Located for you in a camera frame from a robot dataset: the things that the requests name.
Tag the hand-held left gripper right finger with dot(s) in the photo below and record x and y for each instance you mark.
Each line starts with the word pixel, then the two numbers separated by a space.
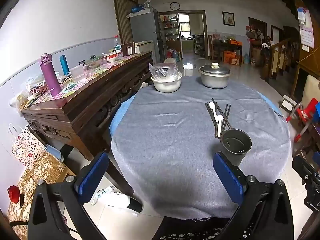
pixel 228 177

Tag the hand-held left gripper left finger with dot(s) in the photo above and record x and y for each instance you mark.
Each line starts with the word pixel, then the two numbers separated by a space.
pixel 93 173

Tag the grey metal cup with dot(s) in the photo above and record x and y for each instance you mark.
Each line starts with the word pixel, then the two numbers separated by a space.
pixel 233 155

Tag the white plastic spoon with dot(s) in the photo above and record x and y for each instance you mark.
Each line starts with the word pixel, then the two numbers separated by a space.
pixel 212 105
pixel 219 125

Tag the dark wooden chair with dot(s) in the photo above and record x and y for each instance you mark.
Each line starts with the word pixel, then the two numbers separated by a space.
pixel 307 147

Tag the white black floor appliance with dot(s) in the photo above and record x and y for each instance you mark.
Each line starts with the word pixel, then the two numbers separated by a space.
pixel 120 201

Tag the gold floral cloth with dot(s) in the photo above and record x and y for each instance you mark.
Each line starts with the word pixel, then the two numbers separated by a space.
pixel 37 175

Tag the round table with grey cloth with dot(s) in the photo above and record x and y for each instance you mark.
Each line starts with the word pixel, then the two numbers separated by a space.
pixel 175 142

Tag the carved wooden sideboard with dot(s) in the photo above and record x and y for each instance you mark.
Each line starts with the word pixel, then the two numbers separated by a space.
pixel 87 110

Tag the blue tablecloth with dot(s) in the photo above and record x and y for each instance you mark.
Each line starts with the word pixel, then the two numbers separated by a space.
pixel 120 115

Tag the red child chair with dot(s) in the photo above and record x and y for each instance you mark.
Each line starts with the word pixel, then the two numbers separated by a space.
pixel 307 112

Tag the dark floral clothing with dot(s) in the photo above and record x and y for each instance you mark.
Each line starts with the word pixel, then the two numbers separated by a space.
pixel 190 233

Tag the patterned paper bag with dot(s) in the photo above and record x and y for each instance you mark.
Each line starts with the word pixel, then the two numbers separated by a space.
pixel 26 147

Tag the white step stool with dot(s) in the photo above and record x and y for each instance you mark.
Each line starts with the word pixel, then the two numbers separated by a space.
pixel 288 102

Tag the red round object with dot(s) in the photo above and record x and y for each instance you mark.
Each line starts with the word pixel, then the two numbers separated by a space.
pixel 13 194

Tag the cream chair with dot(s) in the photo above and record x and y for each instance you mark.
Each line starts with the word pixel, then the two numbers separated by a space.
pixel 311 90

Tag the metal pot with lid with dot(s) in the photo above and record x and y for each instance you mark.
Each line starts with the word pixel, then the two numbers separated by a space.
pixel 215 78

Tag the clear plastic container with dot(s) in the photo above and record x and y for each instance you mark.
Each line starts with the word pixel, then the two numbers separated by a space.
pixel 78 73

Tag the purple water bottle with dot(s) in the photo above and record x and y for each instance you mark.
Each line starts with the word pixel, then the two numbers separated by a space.
pixel 51 77

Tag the blue water bottle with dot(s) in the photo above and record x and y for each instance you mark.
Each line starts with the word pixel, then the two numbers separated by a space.
pixel 64 66

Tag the bowl with glass lid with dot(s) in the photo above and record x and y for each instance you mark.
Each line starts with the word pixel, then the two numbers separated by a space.
pixel 93 61

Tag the white red bowl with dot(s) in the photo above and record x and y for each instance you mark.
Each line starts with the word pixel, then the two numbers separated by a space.
pixel 111 58

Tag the blue water jug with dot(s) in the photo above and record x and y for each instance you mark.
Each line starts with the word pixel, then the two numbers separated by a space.
pixel 246 59

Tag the orange box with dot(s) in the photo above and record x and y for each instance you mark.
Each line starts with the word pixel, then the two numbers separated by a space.
pixel 231 57

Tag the clear plastic bag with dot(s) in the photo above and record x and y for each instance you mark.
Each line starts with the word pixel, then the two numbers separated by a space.
pixel 162 71

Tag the wooden staircase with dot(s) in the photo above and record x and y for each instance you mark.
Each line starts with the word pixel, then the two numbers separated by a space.
pixel 277 55

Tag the wooden side table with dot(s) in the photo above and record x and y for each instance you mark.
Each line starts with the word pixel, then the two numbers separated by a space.
pixel 227 45

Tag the clear bottle with red cap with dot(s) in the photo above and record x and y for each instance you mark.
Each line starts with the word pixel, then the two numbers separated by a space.
pixel 116 41

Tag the white chest freezer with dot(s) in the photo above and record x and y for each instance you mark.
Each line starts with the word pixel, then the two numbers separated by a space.
pixel 143 47

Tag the grey refrigerator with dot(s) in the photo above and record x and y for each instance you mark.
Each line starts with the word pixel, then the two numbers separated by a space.
pixel 143 27

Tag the shelf with bottles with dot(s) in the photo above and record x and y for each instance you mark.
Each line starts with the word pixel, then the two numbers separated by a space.
pixel 168 32

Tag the wooden door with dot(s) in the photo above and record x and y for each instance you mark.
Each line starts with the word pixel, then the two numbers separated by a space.
pixel 123 15

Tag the wall calendar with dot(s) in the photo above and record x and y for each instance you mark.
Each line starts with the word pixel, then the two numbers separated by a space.
pixel 306 30

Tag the framed wall picture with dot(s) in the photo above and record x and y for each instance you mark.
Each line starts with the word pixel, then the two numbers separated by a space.
pixel 228 18

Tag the round wall clock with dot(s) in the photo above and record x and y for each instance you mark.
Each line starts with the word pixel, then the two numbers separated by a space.
pixel 175 6

